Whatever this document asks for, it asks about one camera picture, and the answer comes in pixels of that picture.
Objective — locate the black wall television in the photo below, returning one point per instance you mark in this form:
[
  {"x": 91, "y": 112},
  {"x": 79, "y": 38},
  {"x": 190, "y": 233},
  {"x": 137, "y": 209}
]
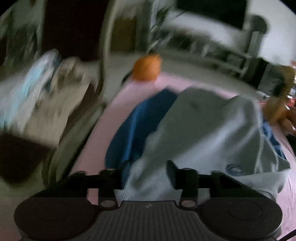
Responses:
[{"x": 230, "y": 12}]

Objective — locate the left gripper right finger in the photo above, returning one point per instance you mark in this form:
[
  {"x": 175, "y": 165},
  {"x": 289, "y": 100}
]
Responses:
[{"x": 189, "y": 181}]

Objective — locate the bumpy orange citrus fruit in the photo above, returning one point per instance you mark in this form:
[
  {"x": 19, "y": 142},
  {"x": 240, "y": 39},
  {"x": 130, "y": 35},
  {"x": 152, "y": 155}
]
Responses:
[{"x": 147, "y": 68}]

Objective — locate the grey blue waffle sweater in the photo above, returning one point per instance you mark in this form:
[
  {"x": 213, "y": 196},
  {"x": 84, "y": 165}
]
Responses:
[{"x": 200, "y": 130}]

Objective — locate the pink dog print blanket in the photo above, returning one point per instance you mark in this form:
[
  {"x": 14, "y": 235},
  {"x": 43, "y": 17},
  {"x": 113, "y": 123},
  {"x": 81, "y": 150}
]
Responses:
[{"x": 92, "y": 157}]

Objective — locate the orange juice bottle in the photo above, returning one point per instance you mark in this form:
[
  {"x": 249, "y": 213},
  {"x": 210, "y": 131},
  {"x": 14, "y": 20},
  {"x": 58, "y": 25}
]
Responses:
[{"x": 275, "y": 106}]

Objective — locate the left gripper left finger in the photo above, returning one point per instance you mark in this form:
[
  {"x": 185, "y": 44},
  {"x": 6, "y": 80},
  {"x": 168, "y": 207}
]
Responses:
[{"x": 106, "y": 182}]

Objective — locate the folded clothes pile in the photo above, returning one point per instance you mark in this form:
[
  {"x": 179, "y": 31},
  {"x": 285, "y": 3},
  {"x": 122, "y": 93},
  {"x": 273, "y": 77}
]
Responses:
[{"x": 37, "y": 100}]

